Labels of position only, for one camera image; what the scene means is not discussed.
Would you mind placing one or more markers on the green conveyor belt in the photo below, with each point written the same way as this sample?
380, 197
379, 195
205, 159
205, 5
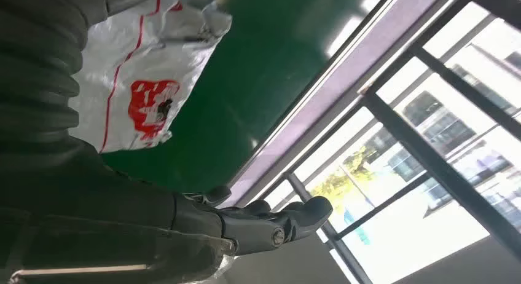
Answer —
252, 90

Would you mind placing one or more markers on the black window frame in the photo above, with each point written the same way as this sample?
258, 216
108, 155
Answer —
431, 160

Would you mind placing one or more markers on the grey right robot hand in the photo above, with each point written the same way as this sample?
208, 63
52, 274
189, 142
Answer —
101, 217

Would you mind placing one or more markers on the aluminium conveyor frame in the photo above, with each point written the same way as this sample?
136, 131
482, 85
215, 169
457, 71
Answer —
346, 82

